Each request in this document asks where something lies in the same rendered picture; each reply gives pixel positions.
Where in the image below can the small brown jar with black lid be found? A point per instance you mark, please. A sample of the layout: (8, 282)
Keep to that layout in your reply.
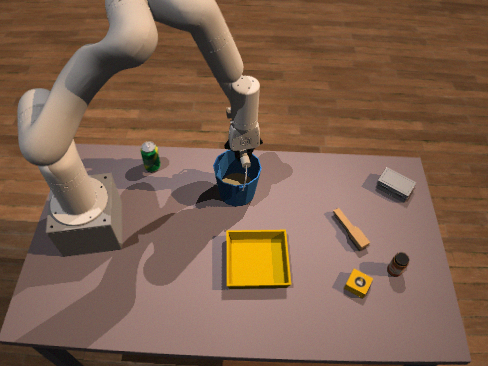
(398, 264)

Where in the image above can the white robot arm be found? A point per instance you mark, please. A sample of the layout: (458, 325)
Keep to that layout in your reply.
(46, 134)

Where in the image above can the green drink can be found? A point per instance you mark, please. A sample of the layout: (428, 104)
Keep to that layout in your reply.
(150, 156)

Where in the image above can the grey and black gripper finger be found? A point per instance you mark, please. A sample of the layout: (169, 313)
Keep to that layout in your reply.
(237, 153)
(251, 150)

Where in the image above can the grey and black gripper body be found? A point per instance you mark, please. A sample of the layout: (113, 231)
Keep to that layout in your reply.
(243, 139)

